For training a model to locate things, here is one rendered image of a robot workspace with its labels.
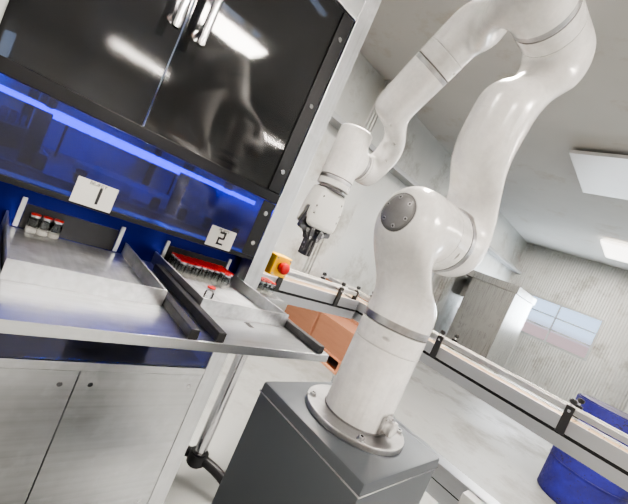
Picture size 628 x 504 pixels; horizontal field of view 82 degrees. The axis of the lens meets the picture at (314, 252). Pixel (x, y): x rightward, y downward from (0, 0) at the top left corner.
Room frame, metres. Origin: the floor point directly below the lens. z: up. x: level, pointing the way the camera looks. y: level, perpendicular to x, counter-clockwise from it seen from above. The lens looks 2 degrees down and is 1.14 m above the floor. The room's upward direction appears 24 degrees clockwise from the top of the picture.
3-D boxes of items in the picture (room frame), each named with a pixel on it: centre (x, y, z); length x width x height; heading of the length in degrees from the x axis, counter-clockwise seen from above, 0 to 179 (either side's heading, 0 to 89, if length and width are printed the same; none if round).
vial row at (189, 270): (1.06, 0.27, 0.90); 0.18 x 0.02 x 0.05; 134
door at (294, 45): (1.01, 0.34, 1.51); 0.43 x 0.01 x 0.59; 133
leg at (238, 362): (1.45, 0.10, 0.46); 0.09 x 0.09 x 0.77; 43
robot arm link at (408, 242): (0.63, -0.16, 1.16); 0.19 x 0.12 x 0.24; 129
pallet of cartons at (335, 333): (4.08, -0.62, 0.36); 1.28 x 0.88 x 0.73; 45
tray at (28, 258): (0.76, 0.45, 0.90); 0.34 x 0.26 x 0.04; 43
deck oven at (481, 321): (7.37, -3.74, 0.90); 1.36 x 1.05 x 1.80; 135
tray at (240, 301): (0.99, 0.20, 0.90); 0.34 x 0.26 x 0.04; 44
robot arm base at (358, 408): (0.65, -0.19, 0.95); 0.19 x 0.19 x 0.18
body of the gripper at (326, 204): (0.90, 0.02, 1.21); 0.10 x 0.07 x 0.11; 133
